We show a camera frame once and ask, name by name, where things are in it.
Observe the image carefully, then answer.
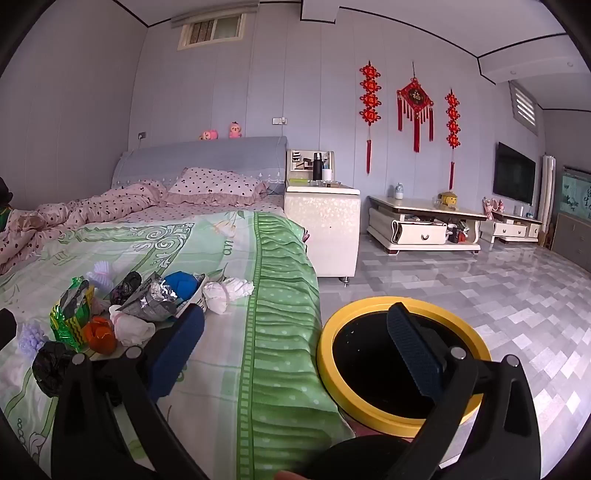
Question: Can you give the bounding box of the louvered wall window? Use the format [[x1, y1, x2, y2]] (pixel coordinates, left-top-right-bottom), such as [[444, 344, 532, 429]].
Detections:
[[509, 80, 540, 137]]

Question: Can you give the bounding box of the orange wrapper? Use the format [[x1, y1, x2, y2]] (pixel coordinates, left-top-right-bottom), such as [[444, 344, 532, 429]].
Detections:
[[82, 316, 117, 355]]

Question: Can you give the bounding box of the white low TV stand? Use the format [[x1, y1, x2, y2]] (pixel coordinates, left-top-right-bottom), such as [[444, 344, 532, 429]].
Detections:
[[367, 195, 488, 254]]

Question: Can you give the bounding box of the pink polka dot pillow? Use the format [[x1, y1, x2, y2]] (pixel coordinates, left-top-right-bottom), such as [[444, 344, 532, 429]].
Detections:
[[161, 167, 271, 207]]

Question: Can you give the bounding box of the green floral bed sheet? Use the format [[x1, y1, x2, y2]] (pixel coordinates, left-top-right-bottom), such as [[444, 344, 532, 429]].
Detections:
[[0, 210, 356, 480]]

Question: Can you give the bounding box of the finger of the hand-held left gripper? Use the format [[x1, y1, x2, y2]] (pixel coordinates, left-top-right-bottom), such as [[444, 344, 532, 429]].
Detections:
[[0, 308, 17, 354]]

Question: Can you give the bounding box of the white tissue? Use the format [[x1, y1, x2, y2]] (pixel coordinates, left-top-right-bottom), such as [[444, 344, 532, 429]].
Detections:
[[109, 305, 157, 346]]

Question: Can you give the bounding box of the red diamond tassel ornament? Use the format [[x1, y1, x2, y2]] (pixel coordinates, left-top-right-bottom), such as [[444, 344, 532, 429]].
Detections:
[[397, 62, 435, 154]]

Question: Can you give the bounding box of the white standing air conditioner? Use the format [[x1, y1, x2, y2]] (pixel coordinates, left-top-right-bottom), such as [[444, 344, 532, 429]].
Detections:
[[539, 154, 558, 234]]

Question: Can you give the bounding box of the green snack wrapper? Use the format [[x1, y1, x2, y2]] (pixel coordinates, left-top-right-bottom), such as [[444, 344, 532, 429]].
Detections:
[[49, 276, 100, 352]]

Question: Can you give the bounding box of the grey-blue bed headboard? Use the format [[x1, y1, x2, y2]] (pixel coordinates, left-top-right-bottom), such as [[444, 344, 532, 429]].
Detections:
[[112, 135, 288, 190]]

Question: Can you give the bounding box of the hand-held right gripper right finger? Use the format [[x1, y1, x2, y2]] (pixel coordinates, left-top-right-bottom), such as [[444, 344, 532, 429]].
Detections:
[[383, 302, 541, 480]]

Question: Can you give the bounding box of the fish tank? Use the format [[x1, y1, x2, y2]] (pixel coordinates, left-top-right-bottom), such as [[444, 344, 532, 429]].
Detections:
[[558, 167, 591, 221]]

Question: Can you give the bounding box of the pink polka dot quilt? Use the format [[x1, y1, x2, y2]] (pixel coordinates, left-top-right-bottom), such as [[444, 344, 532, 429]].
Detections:
[[0, 180, 168, 275]]

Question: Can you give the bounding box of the red knot string ornament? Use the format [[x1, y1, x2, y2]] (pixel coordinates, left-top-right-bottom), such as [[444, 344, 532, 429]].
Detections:
[[444, 89, 461, 191], [359, 60, 383, 175]]

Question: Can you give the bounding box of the cream television cabinet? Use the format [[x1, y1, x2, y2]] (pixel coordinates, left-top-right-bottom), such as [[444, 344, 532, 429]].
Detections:
[[480, 210, 543, 244]]

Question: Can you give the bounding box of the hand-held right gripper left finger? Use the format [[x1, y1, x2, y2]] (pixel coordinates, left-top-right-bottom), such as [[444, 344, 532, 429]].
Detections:
[[51, 304, 206, 480]]

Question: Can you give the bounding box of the black bin with yellow rim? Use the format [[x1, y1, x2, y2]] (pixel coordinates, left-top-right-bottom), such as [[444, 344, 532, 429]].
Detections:
[[316, 296, 492, 439]]

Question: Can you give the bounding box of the pink polka dot bed sheet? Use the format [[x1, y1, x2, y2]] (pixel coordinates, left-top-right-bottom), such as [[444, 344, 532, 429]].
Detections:
[[124, 194, 286, 223]]

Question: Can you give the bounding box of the small wall window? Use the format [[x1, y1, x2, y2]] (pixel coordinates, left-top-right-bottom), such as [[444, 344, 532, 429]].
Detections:
[[178, 13, 245, 51]]

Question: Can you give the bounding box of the white printed foil wrapper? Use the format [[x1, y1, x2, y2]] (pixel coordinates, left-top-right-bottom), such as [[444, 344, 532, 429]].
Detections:
[[119, 272, 206, 323]]

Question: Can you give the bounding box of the cream nightstand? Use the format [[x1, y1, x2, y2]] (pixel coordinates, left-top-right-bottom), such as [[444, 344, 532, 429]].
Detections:
[[284, 185, 362, 278]]

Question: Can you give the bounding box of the purple foam fruit net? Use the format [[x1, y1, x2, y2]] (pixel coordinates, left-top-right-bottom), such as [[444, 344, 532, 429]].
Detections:
[[17, 322, 47, 356]]

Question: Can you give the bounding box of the wall-mounted television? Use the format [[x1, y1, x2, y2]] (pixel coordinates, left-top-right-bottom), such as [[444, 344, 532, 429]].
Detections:
[[492, 141, 537, 206]]

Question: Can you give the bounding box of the blue rubber glove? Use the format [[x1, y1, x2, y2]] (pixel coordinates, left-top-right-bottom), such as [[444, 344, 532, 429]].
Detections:
[[164, 272, 204, 305]]

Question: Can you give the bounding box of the grey roller blind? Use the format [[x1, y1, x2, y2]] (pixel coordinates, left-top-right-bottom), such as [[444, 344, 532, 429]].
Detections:
[[170, 1, 260, 27]]

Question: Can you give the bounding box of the grey cabinet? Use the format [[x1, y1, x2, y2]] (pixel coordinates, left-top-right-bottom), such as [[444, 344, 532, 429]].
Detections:
[[551, 212, 591, 273]]

